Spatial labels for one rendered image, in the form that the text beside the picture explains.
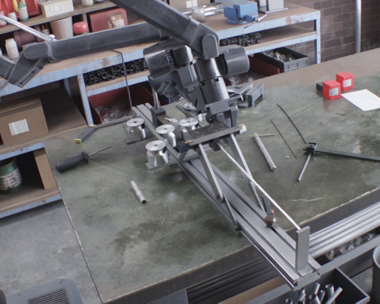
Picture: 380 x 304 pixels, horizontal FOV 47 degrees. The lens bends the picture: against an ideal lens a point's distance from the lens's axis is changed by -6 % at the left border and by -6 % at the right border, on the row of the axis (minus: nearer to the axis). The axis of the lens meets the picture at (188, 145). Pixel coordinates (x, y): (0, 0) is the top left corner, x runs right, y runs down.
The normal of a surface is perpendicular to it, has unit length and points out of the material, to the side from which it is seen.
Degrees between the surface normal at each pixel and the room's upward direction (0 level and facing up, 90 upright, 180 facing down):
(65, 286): 0
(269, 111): 0
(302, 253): 90
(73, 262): 0
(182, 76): 90
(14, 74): 62
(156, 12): 87
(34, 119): 90
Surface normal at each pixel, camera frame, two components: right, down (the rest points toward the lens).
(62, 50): 0.18, 0.04
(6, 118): 0.39, 0.44
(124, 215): -0.11, -0.87
